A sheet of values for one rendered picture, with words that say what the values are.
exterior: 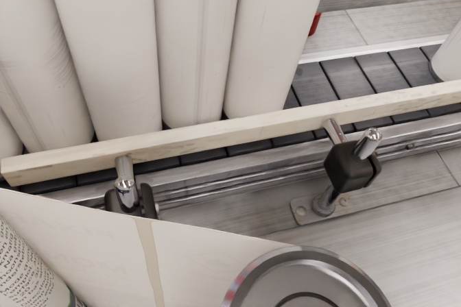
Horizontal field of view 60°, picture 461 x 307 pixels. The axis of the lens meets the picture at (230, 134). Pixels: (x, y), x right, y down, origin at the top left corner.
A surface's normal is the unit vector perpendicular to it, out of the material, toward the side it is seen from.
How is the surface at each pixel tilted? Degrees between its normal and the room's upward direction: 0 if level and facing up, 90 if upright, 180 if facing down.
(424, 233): 0
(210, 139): 90
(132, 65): 90
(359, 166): 0
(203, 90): 90
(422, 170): 0
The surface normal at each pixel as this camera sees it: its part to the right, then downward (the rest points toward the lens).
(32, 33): 0.76, 0.58
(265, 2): -0.42, 0.73
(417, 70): 0.11, -0.56
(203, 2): 0.22, 0.82
